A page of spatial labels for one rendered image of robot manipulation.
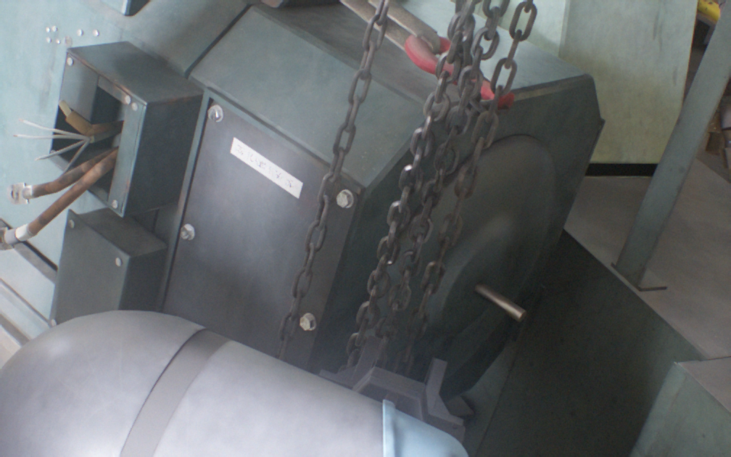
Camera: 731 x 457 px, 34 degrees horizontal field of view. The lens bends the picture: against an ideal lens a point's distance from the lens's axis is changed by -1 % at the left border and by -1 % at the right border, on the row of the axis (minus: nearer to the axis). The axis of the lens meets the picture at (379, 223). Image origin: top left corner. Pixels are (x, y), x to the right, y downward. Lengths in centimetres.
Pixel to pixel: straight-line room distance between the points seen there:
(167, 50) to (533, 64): 39
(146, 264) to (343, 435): 79
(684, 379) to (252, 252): 50
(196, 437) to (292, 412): 4
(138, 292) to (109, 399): 78
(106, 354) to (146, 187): 70
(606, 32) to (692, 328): 47
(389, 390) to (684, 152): 65
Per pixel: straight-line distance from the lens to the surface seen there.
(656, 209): 147
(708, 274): 162
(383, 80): 115
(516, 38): 94
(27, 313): 150
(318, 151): 113
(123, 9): 130
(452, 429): 99
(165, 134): 120
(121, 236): 129
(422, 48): 118
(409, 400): 89
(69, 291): 134
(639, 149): 180
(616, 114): 176
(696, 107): 143
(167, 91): 120
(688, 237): 170
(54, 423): 53
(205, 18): 127
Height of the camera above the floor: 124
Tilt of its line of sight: 27 degrees down
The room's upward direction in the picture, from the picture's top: 18 degrees clockwise
